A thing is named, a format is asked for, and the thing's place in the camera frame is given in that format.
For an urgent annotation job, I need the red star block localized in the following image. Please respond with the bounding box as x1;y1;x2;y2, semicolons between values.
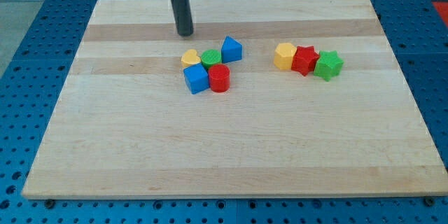
291;45;320;76

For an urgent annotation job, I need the light wooden board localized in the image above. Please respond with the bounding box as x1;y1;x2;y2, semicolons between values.
22;0;447;200

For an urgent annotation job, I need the green star block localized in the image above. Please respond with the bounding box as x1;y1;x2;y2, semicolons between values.
314;50;344;81

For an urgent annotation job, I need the yellow hexagon block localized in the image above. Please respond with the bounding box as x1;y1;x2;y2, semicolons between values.
273;43;297;70

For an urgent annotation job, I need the blue triangle block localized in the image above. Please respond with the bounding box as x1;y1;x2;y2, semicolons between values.
221;36;243;63

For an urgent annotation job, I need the green cylinder block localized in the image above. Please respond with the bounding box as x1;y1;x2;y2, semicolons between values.
201;49;222;70

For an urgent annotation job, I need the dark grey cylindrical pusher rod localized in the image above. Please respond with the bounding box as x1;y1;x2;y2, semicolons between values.
170;0;194;36

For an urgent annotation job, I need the blue cube block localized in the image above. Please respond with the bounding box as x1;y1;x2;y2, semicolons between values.
183;64;209;95

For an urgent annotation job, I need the red cylinder block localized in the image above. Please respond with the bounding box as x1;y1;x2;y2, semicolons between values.
208;64;230;92

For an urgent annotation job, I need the yellow heart block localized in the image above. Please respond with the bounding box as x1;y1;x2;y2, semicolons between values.
181;49;201;69

